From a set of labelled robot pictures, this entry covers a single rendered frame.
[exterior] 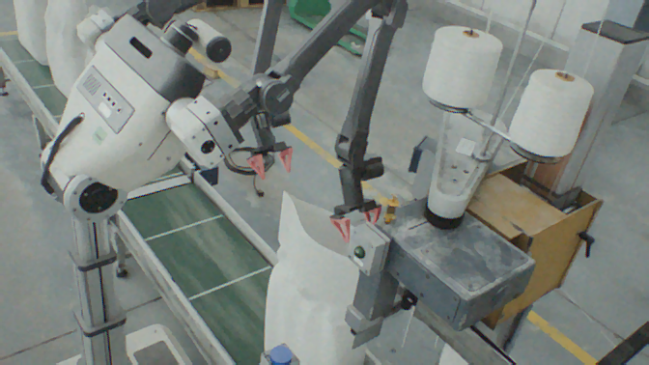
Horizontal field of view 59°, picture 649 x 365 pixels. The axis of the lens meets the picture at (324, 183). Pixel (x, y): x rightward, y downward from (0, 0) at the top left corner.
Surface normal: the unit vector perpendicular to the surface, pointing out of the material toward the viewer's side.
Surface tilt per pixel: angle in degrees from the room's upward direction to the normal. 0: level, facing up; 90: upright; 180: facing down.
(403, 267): 90
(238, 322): 0
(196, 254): 0
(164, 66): 50
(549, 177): 90
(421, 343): 0
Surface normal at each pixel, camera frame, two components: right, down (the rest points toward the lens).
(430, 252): 0.14, -0.83
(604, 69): -0.78, 0.25
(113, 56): -0.51, -0.34
